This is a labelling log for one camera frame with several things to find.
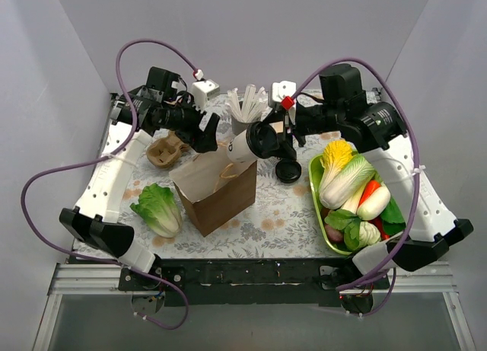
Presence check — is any black coffee cup lid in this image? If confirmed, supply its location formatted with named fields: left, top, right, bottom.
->
left=246, top=122, right=280, bottom=159

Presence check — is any white paper coffee cup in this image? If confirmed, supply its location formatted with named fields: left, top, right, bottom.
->
left=227, top=131, right=257, bottom=163

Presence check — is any brown paper bag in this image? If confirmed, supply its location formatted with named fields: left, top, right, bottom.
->
left=169, top=146, right=257, bottom=237

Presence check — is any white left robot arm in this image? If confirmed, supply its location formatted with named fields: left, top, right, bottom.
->
left=59, top=67, right=220, bottom=290

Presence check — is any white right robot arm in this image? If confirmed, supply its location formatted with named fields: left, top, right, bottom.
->
left=269, top=59, right=473, bottom=289

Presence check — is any black spare cup lid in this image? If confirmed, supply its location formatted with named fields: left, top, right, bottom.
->
left=275, top=159, right=302, bottom=184

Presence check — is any green vegetable tray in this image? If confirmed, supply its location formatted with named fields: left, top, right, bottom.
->
left=307, top=152, right=408, bottom=256

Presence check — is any grey straw holder cup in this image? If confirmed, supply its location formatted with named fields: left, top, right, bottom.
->
left=231, top=116, right=251, bottom=136

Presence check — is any brown pulp cup carrier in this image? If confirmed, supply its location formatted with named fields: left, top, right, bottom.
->
left=146, top=131, right=190, bottom=168

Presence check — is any white wrapped straw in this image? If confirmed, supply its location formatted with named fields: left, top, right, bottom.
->
left=227, top=88, right=242, bottom=122
left=241, top=85, right=256, bottom=122
left=248, top=87, right=268, bottom=122

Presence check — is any yellow napa cabbage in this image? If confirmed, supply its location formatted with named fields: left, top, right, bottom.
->
left=320, top=139, right=353, bottom=187

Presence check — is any green white napa cabbage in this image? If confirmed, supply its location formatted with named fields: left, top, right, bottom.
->
left=318, top=154, right=375, bottom=209

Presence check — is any floral table mat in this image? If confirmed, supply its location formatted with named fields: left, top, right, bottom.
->
left=119, top=132, right=341, bottom=259

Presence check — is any orange carrot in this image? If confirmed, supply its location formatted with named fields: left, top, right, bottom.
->
left=358, top=180, right=381, bottom=206

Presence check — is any purple red onion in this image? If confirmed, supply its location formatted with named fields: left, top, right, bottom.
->
left=325, top=225, right=344, bottom=244

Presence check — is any white radish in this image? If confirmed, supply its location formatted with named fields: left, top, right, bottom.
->
left=357, top=186, right=391, bottom=221

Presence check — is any red chili pepper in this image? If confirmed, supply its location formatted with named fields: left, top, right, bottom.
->
left=374, top=218, right=390, bottom=241

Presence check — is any small white green cabbage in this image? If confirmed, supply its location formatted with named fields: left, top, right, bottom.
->
left=350, top=222, right=381, bottom=250

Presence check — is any green leafy vegetable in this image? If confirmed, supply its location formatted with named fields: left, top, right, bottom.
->
left=324, top=199, right=406, bottom=252

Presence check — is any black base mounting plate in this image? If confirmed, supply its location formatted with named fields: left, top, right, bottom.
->
left=117, top=257, right=391, bottom=308

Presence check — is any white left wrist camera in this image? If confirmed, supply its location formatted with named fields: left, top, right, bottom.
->
left=189, top=80, right=220, bottom=110

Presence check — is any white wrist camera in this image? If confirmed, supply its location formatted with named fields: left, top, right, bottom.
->
left=189, top=80, right=220, bottom=110
left=268, top=81, right=297, bottom=125

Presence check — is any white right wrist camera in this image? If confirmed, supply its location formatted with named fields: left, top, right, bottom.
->
left=268, top=81, right=297, bottom=125

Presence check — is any aluminium frame rail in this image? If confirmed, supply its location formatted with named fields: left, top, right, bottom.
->
left=33, top=262, right=476, bottom=350

